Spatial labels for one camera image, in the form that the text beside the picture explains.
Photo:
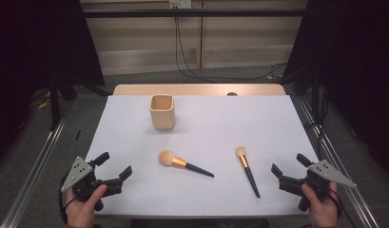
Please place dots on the white wall socket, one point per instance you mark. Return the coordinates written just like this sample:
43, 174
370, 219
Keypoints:
180, 3

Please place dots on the small makeup brush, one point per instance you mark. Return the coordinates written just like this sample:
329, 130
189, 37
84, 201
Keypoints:
245, 163

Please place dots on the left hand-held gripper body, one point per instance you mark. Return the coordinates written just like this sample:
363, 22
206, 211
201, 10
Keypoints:
84, 182

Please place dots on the large makeup brush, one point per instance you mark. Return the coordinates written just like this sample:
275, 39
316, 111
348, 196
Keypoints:
170, 159

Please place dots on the person's right hand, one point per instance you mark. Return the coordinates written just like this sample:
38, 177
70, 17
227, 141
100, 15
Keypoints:
322, 210

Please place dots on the person's left hand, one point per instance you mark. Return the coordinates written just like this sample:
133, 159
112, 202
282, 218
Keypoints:
82, 209

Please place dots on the black metal stand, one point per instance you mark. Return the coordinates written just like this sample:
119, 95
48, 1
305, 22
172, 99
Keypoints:
54, 104

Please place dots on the black curtain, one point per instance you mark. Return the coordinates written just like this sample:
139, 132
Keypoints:
357, 63
30, 63

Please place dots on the wooden table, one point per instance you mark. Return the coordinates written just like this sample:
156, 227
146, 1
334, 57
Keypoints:
198, 89

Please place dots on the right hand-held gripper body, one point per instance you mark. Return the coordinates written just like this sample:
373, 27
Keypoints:
319, 180

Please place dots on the beige square cup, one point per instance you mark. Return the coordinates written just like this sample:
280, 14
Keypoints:
162, 114

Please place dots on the white table mat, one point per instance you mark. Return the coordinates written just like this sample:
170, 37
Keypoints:
208, 136

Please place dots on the aluminium rail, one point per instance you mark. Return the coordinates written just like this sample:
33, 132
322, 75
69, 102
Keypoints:
33, 171
341, 177

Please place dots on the black horizontal bar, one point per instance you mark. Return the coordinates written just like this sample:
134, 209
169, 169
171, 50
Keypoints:
195, 13

